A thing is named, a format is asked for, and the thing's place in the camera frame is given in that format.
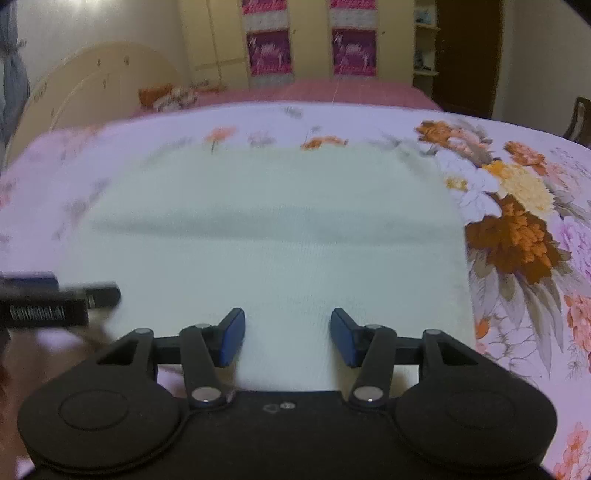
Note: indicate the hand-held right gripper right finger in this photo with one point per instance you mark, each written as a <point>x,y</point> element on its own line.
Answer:
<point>344,337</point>

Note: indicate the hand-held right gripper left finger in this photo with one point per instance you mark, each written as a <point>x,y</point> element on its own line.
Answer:
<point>233,336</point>

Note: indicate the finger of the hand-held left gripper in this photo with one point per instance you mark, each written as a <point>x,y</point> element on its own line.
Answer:
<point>105,296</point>
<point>30,281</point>

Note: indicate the light green sweater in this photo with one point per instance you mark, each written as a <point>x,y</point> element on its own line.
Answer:
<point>277,230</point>

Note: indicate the floral lilac bed sheet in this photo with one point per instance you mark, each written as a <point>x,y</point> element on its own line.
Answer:
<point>531,286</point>

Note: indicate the cream arched headboard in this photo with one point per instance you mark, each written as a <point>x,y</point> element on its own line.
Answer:
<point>83,87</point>

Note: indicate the grey tied curtain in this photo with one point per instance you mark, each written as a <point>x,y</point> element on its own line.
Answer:
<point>11,69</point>

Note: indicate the pink bed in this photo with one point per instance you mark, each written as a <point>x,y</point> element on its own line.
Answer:
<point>323,92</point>

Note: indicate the cream wardrobe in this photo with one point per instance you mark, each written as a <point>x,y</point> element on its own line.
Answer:
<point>309,46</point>

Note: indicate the cream open shelf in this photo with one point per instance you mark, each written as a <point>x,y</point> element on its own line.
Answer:
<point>425,46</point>

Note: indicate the dark wooden door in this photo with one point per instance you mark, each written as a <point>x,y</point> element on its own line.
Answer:
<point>468,55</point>

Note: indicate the dark wooden chair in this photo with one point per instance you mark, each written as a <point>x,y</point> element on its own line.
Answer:
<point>581,122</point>

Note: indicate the magenta wall poster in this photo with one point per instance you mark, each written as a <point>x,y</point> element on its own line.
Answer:
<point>265,14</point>
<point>270,53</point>
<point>354,53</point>
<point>352,13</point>

